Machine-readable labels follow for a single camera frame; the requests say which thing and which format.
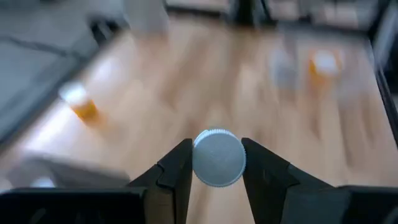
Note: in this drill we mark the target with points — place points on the orange pill bottle white cap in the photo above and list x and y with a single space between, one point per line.
84 109
323 65

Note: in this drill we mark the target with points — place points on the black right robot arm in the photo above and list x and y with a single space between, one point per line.
390 46

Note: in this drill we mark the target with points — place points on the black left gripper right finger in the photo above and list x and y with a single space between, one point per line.
273 193

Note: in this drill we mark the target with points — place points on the white translucent pill bottle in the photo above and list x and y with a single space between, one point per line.
283 67

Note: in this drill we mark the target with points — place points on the small white-capped pill bottle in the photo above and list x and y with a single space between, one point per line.
219 158

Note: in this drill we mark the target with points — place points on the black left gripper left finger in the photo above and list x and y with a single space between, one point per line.
171 186

